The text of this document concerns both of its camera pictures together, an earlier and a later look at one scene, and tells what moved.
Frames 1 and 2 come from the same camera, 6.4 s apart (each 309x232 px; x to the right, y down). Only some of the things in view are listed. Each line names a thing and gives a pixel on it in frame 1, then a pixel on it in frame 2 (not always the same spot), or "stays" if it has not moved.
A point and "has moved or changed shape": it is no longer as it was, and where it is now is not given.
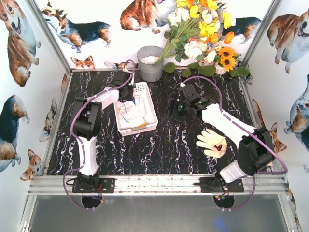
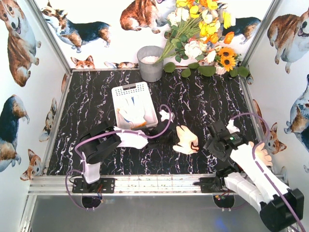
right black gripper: [177, 111] -> [219, 129]
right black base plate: [217, 185] stays
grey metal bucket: [147, 56] stays
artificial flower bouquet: [195, 28] stays
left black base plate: [105, 185] stays
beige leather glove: [217, 145] has moved or changed shape
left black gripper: [126, 95] -> [167, 134]
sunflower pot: [225, 60] stays
